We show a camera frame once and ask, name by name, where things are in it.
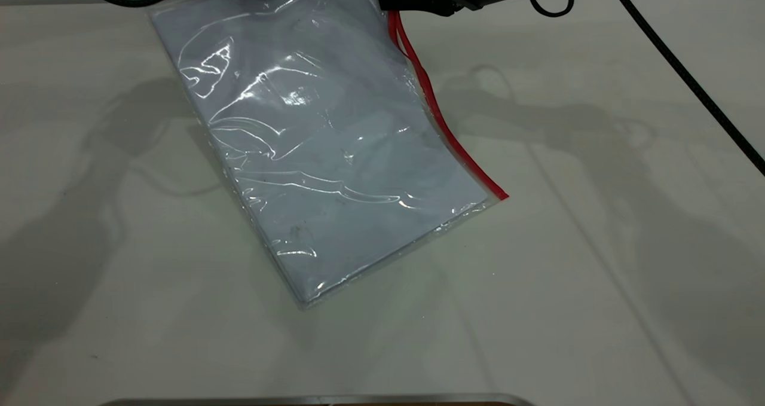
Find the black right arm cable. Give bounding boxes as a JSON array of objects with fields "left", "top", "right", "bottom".
[{"left": 602, "top": 0, "right": 765, "bottom": 177}]

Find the clear zip bag red strip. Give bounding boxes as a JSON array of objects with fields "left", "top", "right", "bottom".
[{"left": 149, "top": 0, "right": 510, "bottom": 309}]

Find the grey metal bar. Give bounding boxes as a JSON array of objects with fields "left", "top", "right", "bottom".
[{"left": 99, "top": 393, "right": 536, "bottom": 406}]

